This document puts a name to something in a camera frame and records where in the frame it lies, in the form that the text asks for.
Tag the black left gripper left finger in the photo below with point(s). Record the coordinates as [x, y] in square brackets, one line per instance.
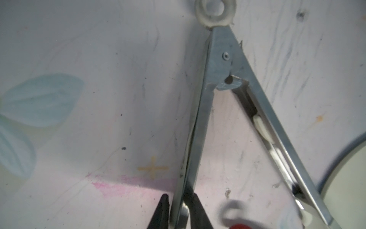
[160, 217]

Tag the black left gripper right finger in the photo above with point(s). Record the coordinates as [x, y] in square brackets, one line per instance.
[199, 218]

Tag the cream silicone steel tongs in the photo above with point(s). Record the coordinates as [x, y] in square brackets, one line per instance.
[225, 67]

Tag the cream utensil rack left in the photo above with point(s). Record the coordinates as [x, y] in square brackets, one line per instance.
[344, 191]

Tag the red ring steel tongs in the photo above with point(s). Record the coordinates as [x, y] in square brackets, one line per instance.
[240, 226]

